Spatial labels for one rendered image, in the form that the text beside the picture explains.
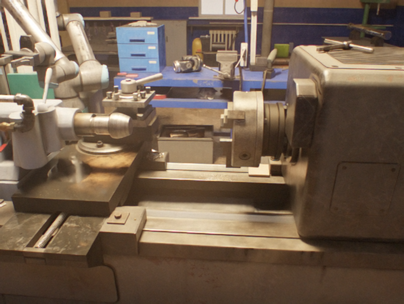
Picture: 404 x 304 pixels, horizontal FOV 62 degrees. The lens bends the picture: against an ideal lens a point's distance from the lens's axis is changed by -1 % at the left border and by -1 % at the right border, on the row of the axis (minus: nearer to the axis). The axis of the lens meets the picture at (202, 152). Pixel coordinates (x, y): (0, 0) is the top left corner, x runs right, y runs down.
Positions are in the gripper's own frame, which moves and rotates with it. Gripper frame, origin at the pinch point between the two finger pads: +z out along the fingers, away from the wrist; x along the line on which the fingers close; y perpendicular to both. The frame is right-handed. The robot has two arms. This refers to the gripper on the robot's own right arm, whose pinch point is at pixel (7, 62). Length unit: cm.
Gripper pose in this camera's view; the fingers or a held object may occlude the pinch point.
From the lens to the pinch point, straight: 160.1
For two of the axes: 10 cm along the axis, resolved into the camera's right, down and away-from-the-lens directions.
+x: -9.9, -1.3, 0.3
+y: -1.0, 9.0, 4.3
